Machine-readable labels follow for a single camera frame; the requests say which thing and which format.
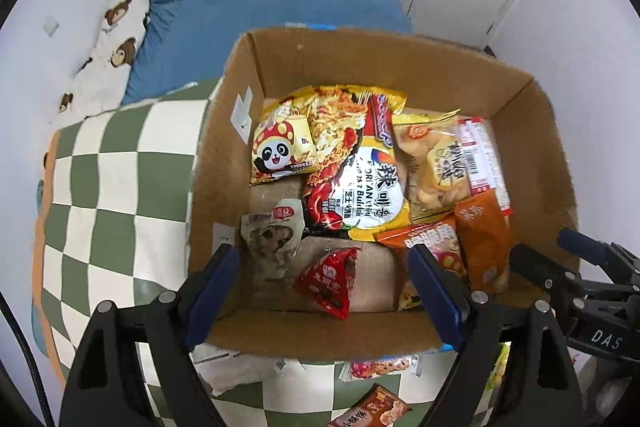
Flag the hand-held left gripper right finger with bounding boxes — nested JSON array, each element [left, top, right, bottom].
[[406, 243, 584, 427]]

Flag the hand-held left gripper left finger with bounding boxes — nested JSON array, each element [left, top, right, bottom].
[[59, 243, 242, 427]]

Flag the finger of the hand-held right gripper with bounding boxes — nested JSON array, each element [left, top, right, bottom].
[[509, 243, 584, 304], [557, 227, 640, 296]]

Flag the orange panda snack packet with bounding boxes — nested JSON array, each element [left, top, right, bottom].
[[376, 216, 468, 312]]

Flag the plain orange snack packet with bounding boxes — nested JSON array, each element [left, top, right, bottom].
[[454, 192, 511, 295]]

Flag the small white snack packet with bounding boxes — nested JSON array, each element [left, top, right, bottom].
[[240, 199, 306, 293]]

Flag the red triangular snack packet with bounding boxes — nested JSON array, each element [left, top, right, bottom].
[[292, 247, 362, 320]]

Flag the cardboard box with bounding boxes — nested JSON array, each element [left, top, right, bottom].
[[187, 27, 581, 358]]

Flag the yellow chip packet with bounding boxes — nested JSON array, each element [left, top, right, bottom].
[[391, 108, 473, 223]]

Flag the red white snack packet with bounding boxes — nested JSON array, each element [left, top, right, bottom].
[[457, 117, 513, 218]]

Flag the large instant noodle packet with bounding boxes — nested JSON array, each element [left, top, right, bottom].
[[275, 84, 411, 242]]

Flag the yellow panda snack packet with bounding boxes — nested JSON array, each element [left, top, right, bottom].
[[250, 99, 321, 186]]

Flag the silver foil snack packet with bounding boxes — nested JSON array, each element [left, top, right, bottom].
[[192, 344, 306, 398]]

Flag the red snack packet clear edges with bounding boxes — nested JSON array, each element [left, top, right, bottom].
[[339, 353, 421, 383]]

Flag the clear bag of coloured candy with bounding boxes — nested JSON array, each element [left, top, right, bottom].
[[482, 342, 511, 395]]

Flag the brown snack packet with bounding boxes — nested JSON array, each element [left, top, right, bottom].
[[327, 383, 413, 427]]

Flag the green white checkered mat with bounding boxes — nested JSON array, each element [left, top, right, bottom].
[[32, 77, 511, 427]]

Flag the white bear print pillow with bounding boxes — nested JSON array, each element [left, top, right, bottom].
[[50, 0, 151, 125]]

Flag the blue bed sheet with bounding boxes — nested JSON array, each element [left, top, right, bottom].
[[31, 0, 415, 343]]

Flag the black cable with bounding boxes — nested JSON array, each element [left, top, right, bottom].
[[0, 292, 53, 427]]

